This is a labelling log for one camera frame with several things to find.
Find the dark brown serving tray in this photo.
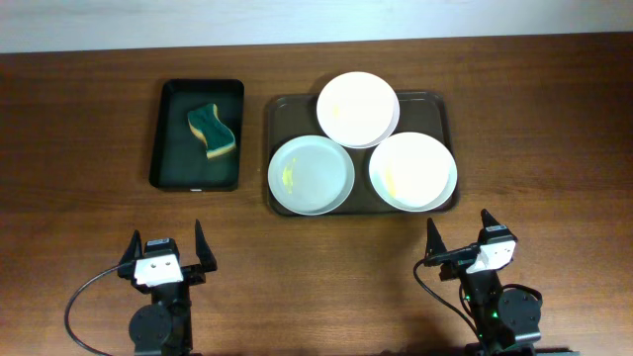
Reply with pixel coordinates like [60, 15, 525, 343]
[266, 91, 453, 215]

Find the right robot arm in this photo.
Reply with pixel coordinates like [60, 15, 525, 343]
[416, 210, 543, 355]

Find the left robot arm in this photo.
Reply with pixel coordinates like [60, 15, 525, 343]
[117, 222, 218, 356]

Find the green and yellow sponge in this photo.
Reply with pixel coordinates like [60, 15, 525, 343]
[187, 104, 236, 160]

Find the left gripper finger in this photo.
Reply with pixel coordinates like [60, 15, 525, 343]
[195, 220, 218, 272]
[119, 229, 142, 265]

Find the pale pink plate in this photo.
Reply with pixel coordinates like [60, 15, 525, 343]
[316, 71, 401, 149]

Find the left black cable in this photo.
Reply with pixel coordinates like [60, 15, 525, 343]
[63, 264, 123, 356]

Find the cream white plate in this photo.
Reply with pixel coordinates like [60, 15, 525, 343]
[368, 132, 458, 213]

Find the black rectangular sponge tray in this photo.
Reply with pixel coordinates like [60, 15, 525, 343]
[149, 79, 244, 192]

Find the light grey plate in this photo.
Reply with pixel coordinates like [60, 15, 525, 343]
[267, 135, 355, 216]

